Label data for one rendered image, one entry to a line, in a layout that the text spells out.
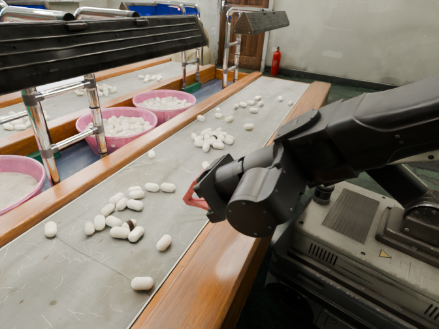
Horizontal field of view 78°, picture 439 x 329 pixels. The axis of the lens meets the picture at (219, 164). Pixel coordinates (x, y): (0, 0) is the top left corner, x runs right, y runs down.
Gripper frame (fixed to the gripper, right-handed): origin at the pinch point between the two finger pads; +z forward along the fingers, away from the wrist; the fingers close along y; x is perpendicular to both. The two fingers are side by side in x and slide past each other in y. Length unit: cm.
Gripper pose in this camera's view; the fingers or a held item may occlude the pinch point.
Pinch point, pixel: (188, 199)
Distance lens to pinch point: 47.8
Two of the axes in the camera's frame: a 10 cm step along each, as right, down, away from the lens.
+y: -4.4, 4.7, -7.6
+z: -7.1, 3.3, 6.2
